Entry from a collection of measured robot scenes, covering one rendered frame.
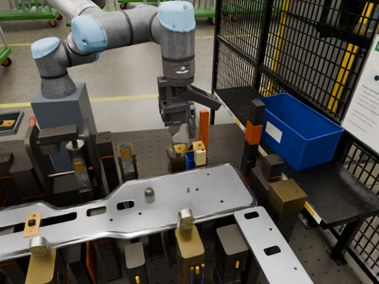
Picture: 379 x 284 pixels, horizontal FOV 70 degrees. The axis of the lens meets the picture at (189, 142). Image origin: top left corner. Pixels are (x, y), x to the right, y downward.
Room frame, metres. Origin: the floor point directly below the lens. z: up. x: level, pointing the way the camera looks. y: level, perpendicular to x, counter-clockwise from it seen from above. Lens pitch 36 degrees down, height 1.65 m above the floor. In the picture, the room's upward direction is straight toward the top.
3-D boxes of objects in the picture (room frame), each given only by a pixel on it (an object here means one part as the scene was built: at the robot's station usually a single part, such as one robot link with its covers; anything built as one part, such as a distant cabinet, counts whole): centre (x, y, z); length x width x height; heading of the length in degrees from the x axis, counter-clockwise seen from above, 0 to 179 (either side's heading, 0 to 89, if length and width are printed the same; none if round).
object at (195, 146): (0.62, 0.00, 1.19); 0.08 x 0.04 x 0.01; 106
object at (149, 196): (0.59, 0.12, 1.02); 0.03 x 0.03 x 0.07
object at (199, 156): (0.77, -0.04, 0.88); 0.04 x 0.04 x 0.37; 16
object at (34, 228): (0.49, 0.45, 1.01); 0.08 x 0.04 x 0.01; 16
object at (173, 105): (0.61, 0.03, 1.34); 0.09 x 0.08 x 0.12; 106
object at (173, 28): (0.61, 0.03, 1.50); 0.09 x 0.08 x 0.11; 37
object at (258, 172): (0.68, -0.25, 0.85); 0.12 x 0.03 x 0.30; 16
